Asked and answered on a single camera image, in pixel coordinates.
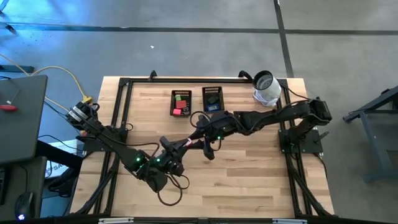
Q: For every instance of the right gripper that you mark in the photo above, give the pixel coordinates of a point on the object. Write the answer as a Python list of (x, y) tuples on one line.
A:
[(222, 124)]

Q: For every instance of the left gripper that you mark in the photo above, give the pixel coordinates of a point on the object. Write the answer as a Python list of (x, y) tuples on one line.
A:
[(169, 161)]

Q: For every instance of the blue block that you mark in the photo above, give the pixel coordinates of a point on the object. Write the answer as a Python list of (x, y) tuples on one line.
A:
[(213, 108)]

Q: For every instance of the red box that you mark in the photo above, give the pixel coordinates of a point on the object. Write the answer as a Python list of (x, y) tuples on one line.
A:
[(181, 104)]

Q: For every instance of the black block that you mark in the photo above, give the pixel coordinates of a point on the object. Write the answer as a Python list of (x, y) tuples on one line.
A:
[(213, 99)]

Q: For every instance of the green and white charger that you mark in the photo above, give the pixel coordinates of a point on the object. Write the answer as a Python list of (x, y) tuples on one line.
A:
[(178, 97)]

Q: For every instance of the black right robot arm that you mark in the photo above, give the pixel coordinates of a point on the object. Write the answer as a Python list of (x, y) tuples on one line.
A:
[(273, 115)]

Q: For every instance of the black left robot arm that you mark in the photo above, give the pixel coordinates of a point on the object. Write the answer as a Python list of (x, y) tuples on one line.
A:
[(109, 140)]

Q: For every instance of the black slotted plastic basket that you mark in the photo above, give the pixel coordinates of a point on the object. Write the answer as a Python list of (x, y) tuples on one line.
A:
[(187, 95), (205, 99)]

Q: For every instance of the crumpled white cloth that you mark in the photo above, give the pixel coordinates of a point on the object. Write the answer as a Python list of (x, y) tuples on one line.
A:
[(259, 98)]

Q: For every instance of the white printed box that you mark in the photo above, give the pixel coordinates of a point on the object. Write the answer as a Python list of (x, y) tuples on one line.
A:
[(59, 169)]

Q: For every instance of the dark metal side table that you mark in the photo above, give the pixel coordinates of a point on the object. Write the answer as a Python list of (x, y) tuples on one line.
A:
[(371, 105)]

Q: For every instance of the black computer mouse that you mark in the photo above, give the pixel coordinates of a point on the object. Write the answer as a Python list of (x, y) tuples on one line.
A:
[(24, 205)]

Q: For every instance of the thin tool with white tip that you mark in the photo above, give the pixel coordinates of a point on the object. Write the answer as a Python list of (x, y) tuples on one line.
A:
[(8, 102)]

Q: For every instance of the black floor bar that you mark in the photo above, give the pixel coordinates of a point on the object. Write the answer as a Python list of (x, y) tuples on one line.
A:
[(18, 68)]

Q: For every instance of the black aluminium table frame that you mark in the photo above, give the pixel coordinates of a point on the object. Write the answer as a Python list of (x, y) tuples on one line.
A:
[(186, 80)]

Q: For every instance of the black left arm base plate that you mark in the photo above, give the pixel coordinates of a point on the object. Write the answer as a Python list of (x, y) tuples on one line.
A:
[(90, 147)]

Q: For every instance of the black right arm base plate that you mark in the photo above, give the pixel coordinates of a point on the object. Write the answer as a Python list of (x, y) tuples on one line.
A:
[(311, 146)]

